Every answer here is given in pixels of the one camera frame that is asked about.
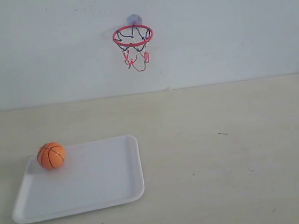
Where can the small orange basketball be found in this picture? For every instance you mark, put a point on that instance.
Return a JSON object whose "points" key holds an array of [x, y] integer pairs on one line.
{"points": [[51, 156]]}

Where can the red mini basketball hoop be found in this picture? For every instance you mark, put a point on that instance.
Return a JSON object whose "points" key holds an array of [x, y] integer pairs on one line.
{"points": [[133, 41]]}

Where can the white plastic tray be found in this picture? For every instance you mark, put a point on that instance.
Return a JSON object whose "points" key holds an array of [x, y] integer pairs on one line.
{"points": [[95, 175]]}

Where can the clear suction cup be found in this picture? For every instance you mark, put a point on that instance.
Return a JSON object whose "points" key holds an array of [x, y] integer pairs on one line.
{"points": [[134, 20]]}

